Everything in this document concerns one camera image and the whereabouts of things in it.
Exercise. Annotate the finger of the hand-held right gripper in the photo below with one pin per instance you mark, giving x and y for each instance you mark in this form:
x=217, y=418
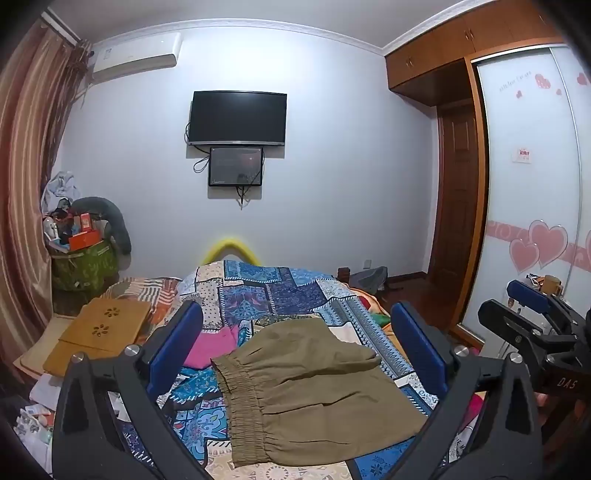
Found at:
x=526, y=295
x=508, y=325

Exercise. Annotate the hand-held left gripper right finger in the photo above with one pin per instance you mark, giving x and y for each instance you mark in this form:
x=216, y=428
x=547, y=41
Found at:
x=418, y=341

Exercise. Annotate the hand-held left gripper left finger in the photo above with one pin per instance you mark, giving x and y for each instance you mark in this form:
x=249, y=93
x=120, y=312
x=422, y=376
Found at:
x=178, y=341

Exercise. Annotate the olive green pants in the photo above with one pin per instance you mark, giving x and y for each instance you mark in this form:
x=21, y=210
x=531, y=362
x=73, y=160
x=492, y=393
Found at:
x=314, y=392

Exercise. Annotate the person's right hand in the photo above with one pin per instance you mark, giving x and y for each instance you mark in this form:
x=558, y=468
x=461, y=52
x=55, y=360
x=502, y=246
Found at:
x=542, y=399

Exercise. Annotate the brown cup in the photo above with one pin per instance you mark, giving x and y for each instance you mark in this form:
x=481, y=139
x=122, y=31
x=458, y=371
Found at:
x=552, y=285

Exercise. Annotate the pink cloth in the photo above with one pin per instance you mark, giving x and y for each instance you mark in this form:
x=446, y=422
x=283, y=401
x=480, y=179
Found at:
x=212, y=346

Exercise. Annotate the orange striped sheet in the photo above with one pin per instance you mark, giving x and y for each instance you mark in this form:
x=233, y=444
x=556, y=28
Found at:
x=138, y=288

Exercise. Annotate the wooden lap desk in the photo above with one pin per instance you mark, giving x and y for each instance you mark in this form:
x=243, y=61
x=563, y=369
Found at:
x=101, y=323

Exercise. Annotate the grey bag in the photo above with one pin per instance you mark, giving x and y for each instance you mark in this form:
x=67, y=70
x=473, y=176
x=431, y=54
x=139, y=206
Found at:
x=369, y=279

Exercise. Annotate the blue patchwork blanket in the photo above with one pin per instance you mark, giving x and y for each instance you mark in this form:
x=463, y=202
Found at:
x=277, y=295

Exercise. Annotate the yellow foam arc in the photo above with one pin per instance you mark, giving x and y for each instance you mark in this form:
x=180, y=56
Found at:
x=231, y=243

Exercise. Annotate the green patterned bag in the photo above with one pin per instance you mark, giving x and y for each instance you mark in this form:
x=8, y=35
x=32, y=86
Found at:
x=85, y=267

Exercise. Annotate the grey plush pillow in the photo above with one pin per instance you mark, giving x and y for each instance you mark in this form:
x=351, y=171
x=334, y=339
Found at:
x=115, y=221

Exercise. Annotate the orange box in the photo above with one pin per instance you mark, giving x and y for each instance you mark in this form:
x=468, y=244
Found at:
x=84, y=240

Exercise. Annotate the red and white sticker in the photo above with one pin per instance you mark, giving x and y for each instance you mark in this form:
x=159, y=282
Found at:
x=521, y=155

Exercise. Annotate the white crumpled cloth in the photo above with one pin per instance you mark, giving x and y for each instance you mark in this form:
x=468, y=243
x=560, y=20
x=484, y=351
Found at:
x=60, y=187

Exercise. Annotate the brown striped curtain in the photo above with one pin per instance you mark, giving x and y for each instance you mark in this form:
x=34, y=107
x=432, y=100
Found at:
x=32, y=161

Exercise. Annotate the wooden overhead cabinets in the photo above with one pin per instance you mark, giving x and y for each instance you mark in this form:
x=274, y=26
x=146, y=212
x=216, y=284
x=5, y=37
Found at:
x=434, y=50

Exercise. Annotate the white air conditioner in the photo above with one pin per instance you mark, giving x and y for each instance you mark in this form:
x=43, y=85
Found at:
x=134, y=57

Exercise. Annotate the small black wall monitor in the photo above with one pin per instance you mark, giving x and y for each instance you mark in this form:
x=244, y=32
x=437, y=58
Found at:
x=235, y=166

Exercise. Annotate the black wall television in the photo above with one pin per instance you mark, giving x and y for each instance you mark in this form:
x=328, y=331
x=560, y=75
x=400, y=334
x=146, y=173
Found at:
x=238, y=117

